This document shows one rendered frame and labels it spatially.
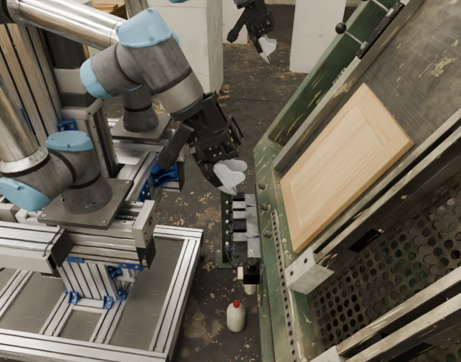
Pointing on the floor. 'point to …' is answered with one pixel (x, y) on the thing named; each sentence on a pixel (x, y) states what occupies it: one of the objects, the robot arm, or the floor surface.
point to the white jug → (235, 316)
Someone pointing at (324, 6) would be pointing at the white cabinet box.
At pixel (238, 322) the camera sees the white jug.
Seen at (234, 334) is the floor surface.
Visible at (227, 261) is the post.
